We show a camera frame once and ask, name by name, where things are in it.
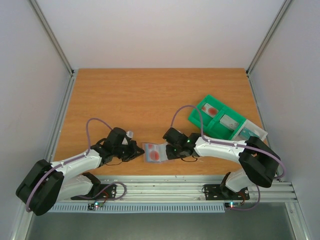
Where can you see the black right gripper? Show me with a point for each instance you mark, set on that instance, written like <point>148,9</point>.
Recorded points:
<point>173,151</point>

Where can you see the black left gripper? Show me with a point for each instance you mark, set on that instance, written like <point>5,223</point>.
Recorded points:
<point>134,153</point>

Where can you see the red white credit card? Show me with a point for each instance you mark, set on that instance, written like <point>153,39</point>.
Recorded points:
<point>152,153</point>

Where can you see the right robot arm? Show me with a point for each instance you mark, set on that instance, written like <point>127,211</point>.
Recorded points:
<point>258,162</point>

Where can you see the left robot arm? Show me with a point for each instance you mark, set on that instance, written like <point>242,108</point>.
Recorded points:
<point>49,183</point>

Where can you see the red white cards stack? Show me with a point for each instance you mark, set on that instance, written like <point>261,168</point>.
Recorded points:
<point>209,110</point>

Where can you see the teal cards stack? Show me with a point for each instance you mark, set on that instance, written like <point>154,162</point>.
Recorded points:
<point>246,133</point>

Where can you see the green bin middle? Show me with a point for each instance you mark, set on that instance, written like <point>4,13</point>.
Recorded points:
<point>219,131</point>

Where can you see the green bin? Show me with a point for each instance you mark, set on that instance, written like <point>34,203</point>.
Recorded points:
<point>207,121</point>
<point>219,131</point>

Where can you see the green bin far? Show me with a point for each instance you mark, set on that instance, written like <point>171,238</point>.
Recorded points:
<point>207,121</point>

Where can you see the left controller board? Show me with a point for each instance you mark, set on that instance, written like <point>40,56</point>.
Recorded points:
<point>94,206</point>

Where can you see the controller board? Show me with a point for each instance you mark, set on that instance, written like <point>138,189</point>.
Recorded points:
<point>94,206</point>
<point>232,204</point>

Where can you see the right controller board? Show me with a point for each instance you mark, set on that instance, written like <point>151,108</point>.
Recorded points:
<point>232,204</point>

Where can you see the white translucent bin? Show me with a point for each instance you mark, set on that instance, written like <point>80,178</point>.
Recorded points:
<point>250,125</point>

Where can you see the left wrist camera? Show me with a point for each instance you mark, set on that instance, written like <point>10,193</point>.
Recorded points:
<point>130,134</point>

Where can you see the aluminium table edge rail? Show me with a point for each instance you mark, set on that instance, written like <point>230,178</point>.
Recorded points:
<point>186,188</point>

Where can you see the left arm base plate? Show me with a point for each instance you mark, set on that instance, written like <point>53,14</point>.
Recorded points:
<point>99,192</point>

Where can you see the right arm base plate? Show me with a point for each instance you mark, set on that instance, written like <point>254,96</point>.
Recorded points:
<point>213,192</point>

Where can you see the grey slotted cable duct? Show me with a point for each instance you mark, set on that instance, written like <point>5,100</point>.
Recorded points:
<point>139,208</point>

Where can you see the aluminium corner post right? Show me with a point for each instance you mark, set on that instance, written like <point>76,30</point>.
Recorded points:
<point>285,6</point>

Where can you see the aluminium corner post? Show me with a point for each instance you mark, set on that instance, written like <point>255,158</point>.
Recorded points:
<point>48,30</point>
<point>285,6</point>

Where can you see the aluminium corner post left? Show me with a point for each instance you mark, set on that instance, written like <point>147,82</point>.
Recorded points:
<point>48,30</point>

